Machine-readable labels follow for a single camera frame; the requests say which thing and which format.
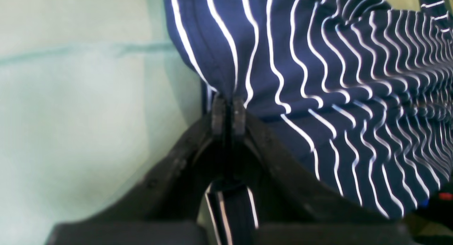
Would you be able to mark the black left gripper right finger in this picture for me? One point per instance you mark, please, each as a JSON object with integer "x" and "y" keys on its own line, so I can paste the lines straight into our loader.
{"x": 293, "y": 206}

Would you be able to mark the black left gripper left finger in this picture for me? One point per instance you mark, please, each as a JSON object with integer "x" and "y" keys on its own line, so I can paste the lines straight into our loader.
{"x": 162, "y": 208}

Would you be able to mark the navy white striped T-shirt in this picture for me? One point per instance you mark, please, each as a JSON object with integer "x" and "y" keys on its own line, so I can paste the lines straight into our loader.
{"x": 359, "y": 92}

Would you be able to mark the green table cloth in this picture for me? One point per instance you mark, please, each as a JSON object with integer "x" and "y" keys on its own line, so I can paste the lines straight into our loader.
{"x": 92, "y": 94}

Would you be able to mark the red black blue clamp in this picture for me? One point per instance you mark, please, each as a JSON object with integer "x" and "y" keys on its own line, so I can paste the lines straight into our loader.
{"x": 440, "y": 205}

